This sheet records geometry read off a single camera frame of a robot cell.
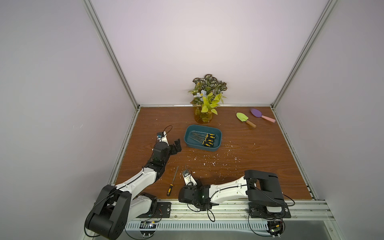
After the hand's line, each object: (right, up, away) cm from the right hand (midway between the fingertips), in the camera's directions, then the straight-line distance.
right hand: (186, 184), depth 81 cm
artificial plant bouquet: (+13, +53, +16) cm, 57 cm away
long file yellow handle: (-8, -1, 0) cm, 8 cm away
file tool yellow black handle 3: (+13, +24, +18) cm, 33 cm away
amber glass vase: (+10, +37, +29) cm, 48 cm away
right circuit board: (+44, -15, -11) cm, 48 cm away
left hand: (-7, +24, +6) cm, 26 cm away
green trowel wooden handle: (+42, +37, +33) cm, 65 cm away
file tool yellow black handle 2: (+14, +22, +17) cm, 31 cm away
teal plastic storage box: (+10, +23, +19) cm, 32 cm away
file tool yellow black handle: (+16, +24, +17) cm, 34 cm away
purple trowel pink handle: (+55, +40, +33) cm, 76 cm away
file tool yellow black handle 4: (+15, +20, +16) cm, 30 cm away
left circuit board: (-18, -16, -9) cm, 26 cm away
